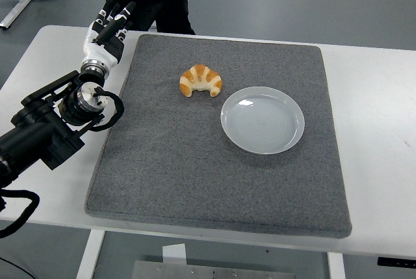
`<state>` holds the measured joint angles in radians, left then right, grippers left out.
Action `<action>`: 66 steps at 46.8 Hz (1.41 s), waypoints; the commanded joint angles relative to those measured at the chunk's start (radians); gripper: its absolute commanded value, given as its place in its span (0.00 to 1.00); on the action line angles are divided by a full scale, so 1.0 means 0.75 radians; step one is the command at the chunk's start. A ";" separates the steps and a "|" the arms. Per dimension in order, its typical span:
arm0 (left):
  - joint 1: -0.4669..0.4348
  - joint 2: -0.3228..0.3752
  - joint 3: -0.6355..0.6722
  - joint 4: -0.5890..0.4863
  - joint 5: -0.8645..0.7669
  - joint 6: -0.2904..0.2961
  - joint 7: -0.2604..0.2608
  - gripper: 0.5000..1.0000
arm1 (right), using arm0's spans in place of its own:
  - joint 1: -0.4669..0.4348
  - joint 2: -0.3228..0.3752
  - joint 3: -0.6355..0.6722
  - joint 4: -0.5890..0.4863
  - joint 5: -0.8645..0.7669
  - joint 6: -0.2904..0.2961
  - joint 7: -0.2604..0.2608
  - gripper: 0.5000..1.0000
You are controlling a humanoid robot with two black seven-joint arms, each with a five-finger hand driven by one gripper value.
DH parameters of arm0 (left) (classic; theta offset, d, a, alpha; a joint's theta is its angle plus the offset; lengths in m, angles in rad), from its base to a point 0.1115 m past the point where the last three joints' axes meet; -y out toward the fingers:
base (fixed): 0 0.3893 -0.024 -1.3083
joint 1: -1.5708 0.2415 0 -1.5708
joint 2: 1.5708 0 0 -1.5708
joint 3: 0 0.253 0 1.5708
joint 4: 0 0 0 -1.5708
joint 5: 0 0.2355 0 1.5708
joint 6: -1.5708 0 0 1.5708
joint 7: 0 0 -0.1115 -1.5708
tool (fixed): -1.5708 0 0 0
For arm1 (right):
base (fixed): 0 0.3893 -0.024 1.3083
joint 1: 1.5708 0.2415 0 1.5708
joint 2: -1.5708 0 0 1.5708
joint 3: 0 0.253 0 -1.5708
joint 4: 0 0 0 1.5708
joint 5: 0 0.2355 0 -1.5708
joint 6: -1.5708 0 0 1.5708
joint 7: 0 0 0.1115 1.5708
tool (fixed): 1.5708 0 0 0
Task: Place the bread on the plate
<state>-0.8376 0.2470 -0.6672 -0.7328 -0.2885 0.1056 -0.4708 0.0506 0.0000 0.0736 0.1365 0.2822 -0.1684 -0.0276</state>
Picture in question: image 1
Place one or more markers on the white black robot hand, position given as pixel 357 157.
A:
pixel 97 53

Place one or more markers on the golden croissant bread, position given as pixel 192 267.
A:
pixel 201 75

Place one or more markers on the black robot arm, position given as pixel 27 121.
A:
pixel 39 126

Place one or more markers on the pale grey round plate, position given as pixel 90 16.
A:
pixel 263 123

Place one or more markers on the grey metal plate with screws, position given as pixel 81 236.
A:
pixel 211 271

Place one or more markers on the grey felt mat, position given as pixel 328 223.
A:
pixel 182 168

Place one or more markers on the wide white table leg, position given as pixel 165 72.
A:
pixel 91 253

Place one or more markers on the white table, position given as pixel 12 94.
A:
pixel 373 97

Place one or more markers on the narrow white table leg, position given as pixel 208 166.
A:
pixel 336 267

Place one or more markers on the black table control panel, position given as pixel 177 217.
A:
pixel 396 261

